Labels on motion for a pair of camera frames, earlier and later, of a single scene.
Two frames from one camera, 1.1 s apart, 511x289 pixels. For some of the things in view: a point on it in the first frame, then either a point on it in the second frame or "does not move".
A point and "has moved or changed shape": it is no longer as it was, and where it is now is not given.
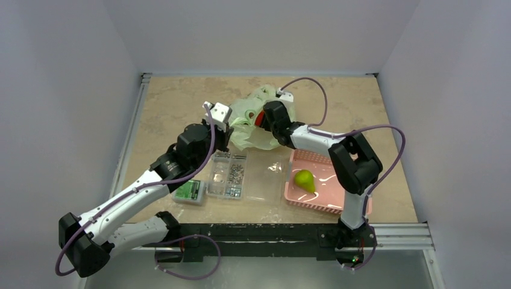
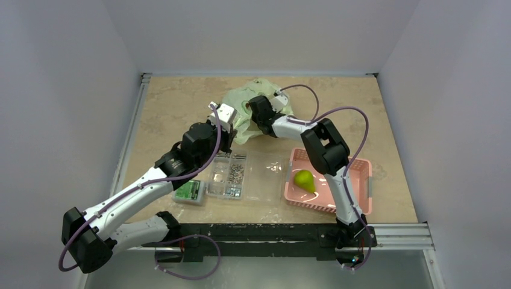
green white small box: [191, 192] does not move
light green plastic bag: [244, 133] has moved or changed shape
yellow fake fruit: [304, 178] does not move
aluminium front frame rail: [386, 236] does not move
